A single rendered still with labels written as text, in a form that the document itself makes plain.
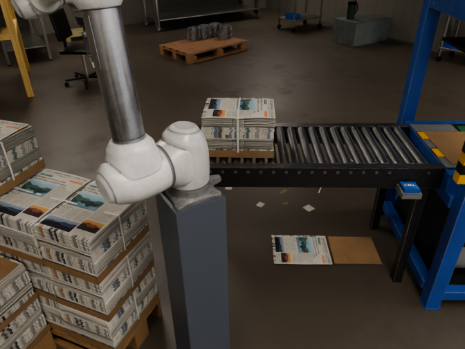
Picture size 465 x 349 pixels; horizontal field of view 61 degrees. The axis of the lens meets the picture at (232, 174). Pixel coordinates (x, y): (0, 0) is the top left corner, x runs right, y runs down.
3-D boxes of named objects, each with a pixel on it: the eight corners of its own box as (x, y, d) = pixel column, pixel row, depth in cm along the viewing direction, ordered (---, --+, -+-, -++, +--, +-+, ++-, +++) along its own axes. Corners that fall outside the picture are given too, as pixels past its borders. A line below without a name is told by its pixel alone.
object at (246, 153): (243, 158, 209) (243, 150, 207) (245, 133, 234) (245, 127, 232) (274, 158, 208) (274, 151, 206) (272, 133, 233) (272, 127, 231)
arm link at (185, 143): (219, 179, 145) (217, 124, 133) (178, 199, 134) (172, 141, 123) (192, 163, 155) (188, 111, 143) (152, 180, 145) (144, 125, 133)
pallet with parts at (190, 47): (214, 41, 771) (213, 20, 751) (249, 48, 715) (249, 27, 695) (158, 54, 691) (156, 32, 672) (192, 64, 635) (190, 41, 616)
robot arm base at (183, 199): (232, 193, 147) (232, 180, 144) (177, 212, 138) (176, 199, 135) (208, 171, 161) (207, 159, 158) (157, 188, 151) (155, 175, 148)
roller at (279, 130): (280, 172, 208) (281, 163, 205) (275, 133, 248) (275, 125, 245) (290, 172, 207) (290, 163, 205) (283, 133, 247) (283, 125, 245)
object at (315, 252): (273, 264, 254) (273, 263, 253) (271, 235, 278) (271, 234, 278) (332, 265, 253) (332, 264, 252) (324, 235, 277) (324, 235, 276)
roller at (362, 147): (368, 172, 206) (370, 164, 204) (348, 133, 246) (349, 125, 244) (378, 172, 206) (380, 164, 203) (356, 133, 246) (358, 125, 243)
